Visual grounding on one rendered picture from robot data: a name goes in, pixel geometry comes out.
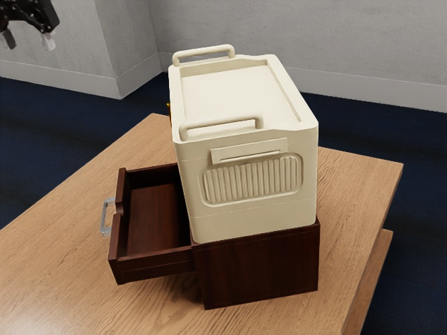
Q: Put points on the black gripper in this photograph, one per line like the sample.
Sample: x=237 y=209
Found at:
x=38 y=14

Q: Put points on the cream box with lid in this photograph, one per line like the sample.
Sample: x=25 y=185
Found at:
x=241 y=139

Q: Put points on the dark wood cabinet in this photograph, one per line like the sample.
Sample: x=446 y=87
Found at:
x=258 y=265

